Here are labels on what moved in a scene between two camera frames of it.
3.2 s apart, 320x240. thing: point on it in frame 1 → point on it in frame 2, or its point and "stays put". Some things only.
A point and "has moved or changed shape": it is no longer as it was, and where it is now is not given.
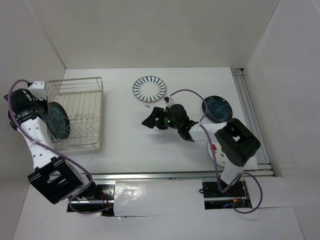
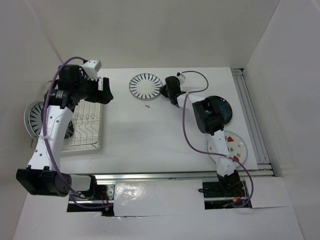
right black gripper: x=159 y=112 → x=163 y=92
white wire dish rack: x=83 y=99 stays put
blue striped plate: x=149 y=88 has moved or changed shape
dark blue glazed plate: x=219 y=109 stays put
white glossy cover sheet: x=144 y=198 stays put
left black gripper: x=45 y=103 → x=104 y=96
